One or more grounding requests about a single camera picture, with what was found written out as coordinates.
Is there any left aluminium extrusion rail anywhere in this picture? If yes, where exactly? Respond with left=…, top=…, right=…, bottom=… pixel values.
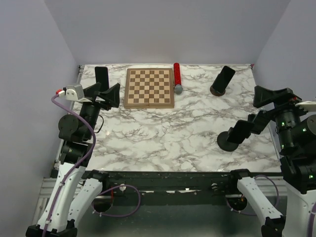
left=39, top=178, right=57, bottom=198

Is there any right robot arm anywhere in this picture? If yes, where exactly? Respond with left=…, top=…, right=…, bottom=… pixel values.
left=227, top=86, right=316, bottom=237

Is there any wooden chessboard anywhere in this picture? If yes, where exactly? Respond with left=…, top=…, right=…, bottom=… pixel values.
left=123, top=68, right=174, bottom=109

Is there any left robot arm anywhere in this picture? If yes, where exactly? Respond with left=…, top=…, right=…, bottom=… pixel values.
left=26, top=82, right=120, bottom=237

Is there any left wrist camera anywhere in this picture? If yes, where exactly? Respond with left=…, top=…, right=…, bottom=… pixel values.
left=56, top=84, right=84, bottom=102

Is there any purple-cased black phone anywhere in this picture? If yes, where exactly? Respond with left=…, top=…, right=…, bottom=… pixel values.
left=94, top=66, right=109, bottom=92

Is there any red handled microphone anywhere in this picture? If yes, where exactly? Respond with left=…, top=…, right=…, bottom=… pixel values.
left=173, top=63, right=183, bottom=95

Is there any brown round phone stand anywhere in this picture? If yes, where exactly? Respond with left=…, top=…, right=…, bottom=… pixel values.
left=210, top=86, right=226, bottom=97

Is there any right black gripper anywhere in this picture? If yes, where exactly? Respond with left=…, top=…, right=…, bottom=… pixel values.
left=253, top=83, right=316, bottom=151

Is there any black round phone stand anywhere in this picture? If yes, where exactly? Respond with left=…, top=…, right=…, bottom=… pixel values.
left=217, top=131, right=239, bottom=152

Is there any black front mounting rail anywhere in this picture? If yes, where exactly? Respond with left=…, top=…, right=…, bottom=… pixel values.
left=81, top=170, right=284, bottom=207

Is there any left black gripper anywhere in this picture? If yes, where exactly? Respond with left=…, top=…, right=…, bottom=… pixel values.
left=79, top=82, right=120, bottom=139

